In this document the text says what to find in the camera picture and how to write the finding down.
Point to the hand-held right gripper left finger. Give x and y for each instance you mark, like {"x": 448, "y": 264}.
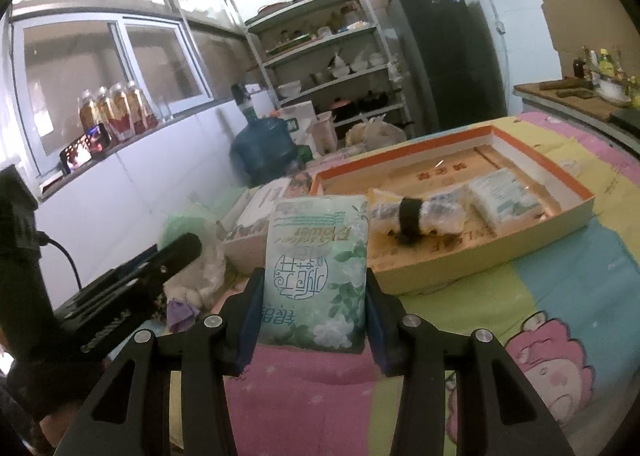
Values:
{"x": 248, "y": 331}

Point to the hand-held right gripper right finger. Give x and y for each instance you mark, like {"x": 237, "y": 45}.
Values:
{"x": 377, "y": 336}

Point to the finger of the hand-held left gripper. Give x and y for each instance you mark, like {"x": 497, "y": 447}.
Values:
{"x": 170, "y": 251}

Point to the mint green round cushion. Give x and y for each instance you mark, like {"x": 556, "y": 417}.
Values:
{"x": 185, "y": 228}

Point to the plush bear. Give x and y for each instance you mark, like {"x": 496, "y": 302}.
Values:
{"x": 200, "y": 276}

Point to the green floral tissue pack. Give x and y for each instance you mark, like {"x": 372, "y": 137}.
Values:
{"x": 315, "y": 276}

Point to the orange cardboard box tray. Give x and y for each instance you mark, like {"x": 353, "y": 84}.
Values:
{"x": 450, "y": 171}

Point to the floral tissue box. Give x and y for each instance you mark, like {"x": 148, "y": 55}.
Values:
{"x": 255, "y": 208}

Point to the phone with lit screen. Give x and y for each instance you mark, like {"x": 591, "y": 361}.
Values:
{"x": 76, "y": 154}

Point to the clear pack with blue print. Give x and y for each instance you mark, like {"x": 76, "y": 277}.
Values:
{"x": 440, "y": 216}

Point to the blue water jug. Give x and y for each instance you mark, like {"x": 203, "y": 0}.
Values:
{"x": 262, "y": 146}

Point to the black water pump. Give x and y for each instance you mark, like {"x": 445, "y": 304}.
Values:
{"x": 240, "y": 96}

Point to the white sack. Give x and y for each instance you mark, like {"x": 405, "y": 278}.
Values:
{"x": 300, "y": 123}

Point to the white tissue pack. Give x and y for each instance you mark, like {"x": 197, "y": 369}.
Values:
{"x": 505, "y": 201}

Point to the sliding window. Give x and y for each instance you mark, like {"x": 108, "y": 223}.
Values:
{"x": 110, "y": 71}

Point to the stack of white bowls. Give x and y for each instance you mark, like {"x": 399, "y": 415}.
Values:
{"x": 290, "y": 87}

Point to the plastic bag with food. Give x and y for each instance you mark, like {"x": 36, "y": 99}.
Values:
{"x": 375, "y": 132}

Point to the black cooking pot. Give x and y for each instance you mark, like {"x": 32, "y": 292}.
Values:
{"x": 370, "y": 98}

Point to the grey metal shelf rack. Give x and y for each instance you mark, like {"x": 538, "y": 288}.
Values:
{"x": 310, "y": 5}

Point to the dark refrigerator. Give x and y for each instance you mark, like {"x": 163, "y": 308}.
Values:
{"x": 440, "y": 56}

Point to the kitchen counter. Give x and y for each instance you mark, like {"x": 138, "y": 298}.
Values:
{"x": 560, "y": 103}

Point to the wooden rolling pin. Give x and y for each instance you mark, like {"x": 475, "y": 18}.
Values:
{"x": 557, "y": 85}

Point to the black induction cooker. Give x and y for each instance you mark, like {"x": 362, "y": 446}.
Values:
{"x": 626, "y": 118}

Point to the dark sauce bottle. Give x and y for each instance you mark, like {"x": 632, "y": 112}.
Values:
{"x": 579, "y": 67}

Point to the white bowl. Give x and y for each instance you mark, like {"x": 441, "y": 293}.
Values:
{"x": 612, "y": 92}

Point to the yellow green bottle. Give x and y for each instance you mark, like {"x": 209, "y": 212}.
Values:
{"x": 606, "y": 64}

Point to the wall socket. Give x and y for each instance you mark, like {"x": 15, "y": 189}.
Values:
{"x": 500, "y": 27}

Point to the cardboard wall sheets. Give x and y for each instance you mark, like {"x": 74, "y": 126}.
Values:
{"x": 580, "y": 11}

